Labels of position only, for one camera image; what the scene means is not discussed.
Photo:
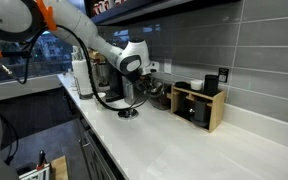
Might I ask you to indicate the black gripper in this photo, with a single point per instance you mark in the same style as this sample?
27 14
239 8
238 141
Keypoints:
140 80

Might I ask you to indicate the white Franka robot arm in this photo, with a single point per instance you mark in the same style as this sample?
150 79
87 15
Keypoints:
74 23

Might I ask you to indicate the small white cup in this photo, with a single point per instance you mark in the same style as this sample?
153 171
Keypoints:
196 85

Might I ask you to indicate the black coffee machine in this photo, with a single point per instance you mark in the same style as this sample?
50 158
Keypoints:
114 83

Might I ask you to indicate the black coffee press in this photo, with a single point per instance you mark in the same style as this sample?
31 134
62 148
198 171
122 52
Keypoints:
200 111

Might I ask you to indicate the tall black cylinder container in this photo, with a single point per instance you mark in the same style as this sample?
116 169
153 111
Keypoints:
211 85

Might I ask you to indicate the wooden organizer stand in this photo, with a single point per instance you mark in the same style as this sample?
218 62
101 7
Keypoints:
216 111

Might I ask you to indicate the black QR code sign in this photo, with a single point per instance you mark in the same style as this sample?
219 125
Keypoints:
223 75

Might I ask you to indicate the dark cabinet drawers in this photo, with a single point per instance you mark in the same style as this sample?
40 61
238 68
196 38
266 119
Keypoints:
97 163

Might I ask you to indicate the wooden block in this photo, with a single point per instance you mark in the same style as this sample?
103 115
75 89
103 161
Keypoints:
60 168

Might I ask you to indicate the white wrist camera unit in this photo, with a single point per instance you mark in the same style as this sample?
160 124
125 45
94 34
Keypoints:
150 67

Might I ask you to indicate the white wall outlet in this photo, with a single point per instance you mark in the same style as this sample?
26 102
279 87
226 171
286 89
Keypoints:
167 66

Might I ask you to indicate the dark wall shelf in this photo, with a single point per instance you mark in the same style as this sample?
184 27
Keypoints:
144 10

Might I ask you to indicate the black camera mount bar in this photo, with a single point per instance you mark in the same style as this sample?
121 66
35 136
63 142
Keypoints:
14 53

